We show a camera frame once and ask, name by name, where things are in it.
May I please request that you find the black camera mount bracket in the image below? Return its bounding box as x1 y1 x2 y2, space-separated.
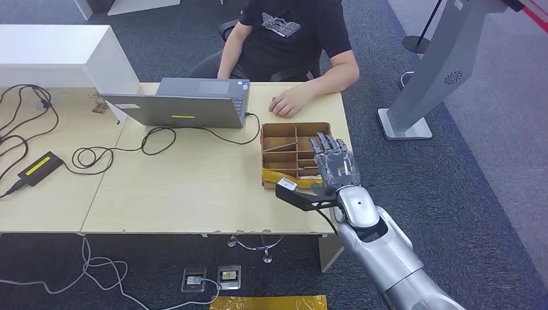
275 183 343 212

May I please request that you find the yellow plastic sheet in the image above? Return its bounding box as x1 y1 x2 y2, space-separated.
209 295 328 310

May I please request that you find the person's left hand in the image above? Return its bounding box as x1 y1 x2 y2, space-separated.
268 83 311 118

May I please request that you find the person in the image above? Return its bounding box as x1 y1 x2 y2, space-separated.
186 0 361 118

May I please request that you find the black laptop power cable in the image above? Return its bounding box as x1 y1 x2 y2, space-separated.
63 112 261 176

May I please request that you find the cardboard divider box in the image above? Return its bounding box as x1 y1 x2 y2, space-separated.
260 122 334 190

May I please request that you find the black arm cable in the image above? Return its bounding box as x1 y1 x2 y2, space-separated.
319 205 341 234

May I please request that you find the white furniture base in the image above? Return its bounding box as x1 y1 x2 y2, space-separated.
73 0 182 20

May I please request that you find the white floor cable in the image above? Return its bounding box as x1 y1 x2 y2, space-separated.
0 236 221 310

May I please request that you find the steel floor socket yellow label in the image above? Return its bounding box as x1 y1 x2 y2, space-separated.
216 265 242 292

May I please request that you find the grey kiosk stand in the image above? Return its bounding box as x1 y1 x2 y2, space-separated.
377 0 527 141

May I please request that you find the steel floor socket white plug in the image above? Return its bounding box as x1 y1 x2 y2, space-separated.
180 267 207 295

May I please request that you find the black stanchion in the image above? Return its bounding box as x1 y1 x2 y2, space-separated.
402 0 446 56

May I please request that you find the beige desk leg panel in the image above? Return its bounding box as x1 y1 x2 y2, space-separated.
317 235 346 273

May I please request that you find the white cabinet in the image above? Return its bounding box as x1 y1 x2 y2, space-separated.
0 25 142 124

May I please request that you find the black mains cable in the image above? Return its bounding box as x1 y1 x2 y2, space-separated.
0 84 61 200

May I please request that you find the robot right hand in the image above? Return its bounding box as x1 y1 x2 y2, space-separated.
309 132 361 198

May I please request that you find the chrome wire stand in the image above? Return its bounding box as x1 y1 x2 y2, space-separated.
227 234 286 264

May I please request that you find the black power adapter yellow label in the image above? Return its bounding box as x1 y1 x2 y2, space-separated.
17 151 65 187

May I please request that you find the grey laptop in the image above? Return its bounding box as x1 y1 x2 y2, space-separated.
100 77 251 129

